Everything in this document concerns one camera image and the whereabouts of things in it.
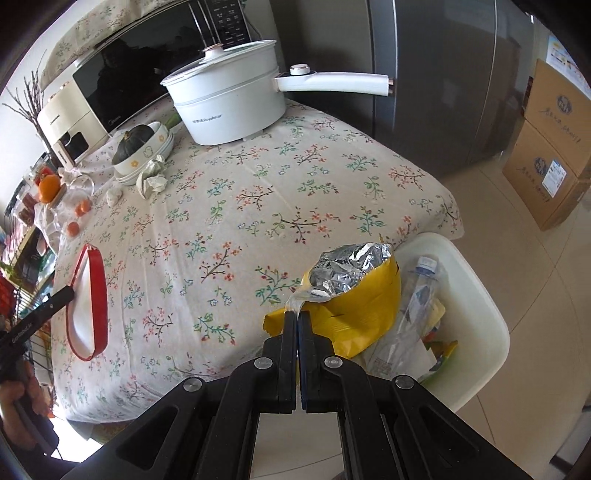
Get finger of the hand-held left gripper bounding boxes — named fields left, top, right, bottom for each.
left=44, top=286, right=75, bottom=320

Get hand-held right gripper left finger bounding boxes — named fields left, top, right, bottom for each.
left=60, top=311, right=298, bottom=480

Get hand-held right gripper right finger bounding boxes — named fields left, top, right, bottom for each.
left=298, top=311, right=539, bottom=480

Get yellow foil-lined bag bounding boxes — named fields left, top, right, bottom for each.
left=264, top=240, right=402, bottom=358

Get clear plastic bottle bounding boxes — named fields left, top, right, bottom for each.
left=369, top=256, right=446, bottom=370

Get white plastic bin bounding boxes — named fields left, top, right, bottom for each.
left=355, top=232, right=510, bottom=411

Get person's left hand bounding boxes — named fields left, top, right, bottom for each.
left=0, top=369, right=52, bottom=441

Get clear plastic bag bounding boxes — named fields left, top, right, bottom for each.
left=44, top=173, right=95, bottom=241

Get large orange fruit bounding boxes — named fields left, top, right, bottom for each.
left=38, top=175, right=62, bottom=203

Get yellow green wrapper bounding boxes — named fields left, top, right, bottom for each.
left=422, top=339, right=459, bottom=385

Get crumpled white tissue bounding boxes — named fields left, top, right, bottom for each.
left=137, top=154, right=168, bottom=200

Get white flower print bowl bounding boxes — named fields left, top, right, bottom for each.
left=113, top=121, right=171, bottom=177
left=115, top=131, right=175, bottom=186

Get cream white kitchen appliance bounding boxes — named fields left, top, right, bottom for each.
left=37, top=78, right=123, bottom=169

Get dark green pumpkin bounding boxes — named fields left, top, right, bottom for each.
left=112, top=124, right=158, bottom=162

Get dry bare branches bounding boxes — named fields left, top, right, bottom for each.
left=2, top=51, right=49, bottom=144

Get white electric cooking pot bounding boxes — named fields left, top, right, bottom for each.
left=160, top=39, right=394, bottom=146

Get black glass microwave oven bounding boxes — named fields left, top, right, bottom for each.
left=71, top=0, right=252, bottom=139

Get floral microwave cover cloth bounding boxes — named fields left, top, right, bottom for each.
left=39, top=0, right=195, bottom=90

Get brown cardboard box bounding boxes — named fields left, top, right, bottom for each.
left=522, top=58, right=591, bottom=141
left=502, top=117, right=591, bottom=232

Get grey steel refrigerator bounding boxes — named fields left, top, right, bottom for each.
left=268, top=0, right=541, bottom=178

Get white rimmed glass pot lid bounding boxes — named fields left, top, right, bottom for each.
left=161, top=41, right=278, bottom=86

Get wall notice paper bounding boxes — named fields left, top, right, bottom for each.
left=545, top=34, right=578, bottom=70

